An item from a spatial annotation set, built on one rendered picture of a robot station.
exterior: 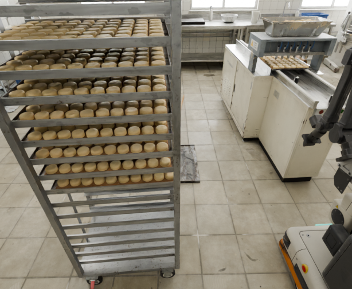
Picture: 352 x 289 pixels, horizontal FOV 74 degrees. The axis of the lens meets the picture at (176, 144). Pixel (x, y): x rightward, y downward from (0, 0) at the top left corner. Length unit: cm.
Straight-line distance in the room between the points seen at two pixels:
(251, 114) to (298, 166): 76
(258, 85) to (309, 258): 163
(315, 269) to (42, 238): 192
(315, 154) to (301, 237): 87
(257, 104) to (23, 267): 251
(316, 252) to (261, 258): 39
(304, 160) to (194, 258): 130
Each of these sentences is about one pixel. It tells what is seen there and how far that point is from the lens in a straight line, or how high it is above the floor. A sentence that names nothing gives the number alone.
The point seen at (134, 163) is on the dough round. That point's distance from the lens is 112.
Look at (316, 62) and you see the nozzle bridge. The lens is 295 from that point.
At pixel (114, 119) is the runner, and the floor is 123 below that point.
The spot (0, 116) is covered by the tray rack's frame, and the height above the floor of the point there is 128.
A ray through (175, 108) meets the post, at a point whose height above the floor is 128.
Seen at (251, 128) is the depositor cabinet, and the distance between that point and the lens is 286.
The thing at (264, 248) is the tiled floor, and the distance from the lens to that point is 204.
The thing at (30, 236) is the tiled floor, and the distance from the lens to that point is 230.
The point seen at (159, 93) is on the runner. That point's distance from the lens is 85.
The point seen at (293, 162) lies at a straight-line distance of 238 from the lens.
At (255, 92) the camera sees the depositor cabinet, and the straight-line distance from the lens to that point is 264.
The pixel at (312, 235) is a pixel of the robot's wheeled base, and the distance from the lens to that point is 187.
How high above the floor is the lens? 167
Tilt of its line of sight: 36 degrees down
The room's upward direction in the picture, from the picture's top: straight up
